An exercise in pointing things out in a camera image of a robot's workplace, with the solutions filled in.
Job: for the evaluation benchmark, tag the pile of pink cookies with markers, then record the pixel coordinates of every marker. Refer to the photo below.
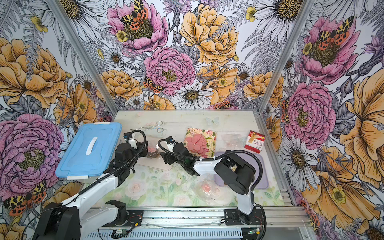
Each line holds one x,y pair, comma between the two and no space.
197,144

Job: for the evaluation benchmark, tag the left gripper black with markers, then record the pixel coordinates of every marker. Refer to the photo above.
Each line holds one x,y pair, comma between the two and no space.
143,150

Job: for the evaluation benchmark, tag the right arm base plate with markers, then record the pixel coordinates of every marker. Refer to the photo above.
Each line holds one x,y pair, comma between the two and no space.
234,217

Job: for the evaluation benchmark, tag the bag of mixed snacks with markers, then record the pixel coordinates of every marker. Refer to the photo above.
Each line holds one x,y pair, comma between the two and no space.
214,195

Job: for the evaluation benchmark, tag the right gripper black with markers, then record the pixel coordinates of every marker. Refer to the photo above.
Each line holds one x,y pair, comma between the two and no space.
167,157

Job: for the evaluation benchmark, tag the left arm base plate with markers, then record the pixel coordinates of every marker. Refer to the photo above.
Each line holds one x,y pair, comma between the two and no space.
134,218

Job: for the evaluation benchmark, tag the aluminium front rail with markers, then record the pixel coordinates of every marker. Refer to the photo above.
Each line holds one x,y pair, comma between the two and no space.
194,217

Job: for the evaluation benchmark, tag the ziploc bag pink cookies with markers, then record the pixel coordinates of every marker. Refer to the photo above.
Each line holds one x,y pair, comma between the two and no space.
233,141

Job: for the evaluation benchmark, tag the beige plastic tray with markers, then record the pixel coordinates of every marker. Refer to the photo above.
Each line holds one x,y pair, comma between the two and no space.
159,163

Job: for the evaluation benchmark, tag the lavender plastic tray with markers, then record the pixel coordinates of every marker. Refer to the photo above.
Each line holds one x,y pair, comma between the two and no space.
263,184

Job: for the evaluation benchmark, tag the blue lidded storage box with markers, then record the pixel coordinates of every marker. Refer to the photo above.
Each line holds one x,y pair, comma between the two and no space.
90,152

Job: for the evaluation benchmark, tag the red white small box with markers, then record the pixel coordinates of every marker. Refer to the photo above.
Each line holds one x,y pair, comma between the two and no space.
255,142

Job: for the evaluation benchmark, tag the bag of pink wafers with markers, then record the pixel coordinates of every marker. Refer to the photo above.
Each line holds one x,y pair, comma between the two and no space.
153,151

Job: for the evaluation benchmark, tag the metal scissors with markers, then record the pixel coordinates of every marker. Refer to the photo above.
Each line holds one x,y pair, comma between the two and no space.
158,126

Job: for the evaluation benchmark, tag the yellow floral tray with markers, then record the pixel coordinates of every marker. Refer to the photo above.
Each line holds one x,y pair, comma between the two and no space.
210,136

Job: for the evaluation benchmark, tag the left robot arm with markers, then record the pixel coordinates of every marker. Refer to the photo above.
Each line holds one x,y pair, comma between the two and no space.
72,219

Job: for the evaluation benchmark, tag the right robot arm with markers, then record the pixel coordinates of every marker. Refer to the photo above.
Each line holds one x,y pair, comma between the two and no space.
240,170

